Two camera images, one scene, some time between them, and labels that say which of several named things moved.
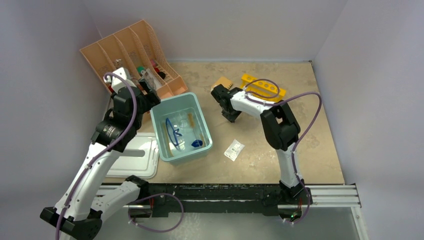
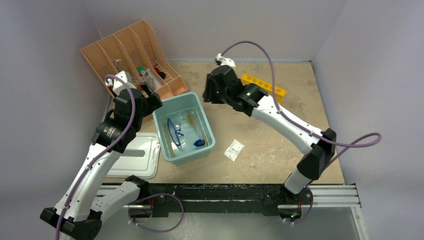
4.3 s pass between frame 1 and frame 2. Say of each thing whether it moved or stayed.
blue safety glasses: stayed
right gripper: moved
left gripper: stayed
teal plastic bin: stayed
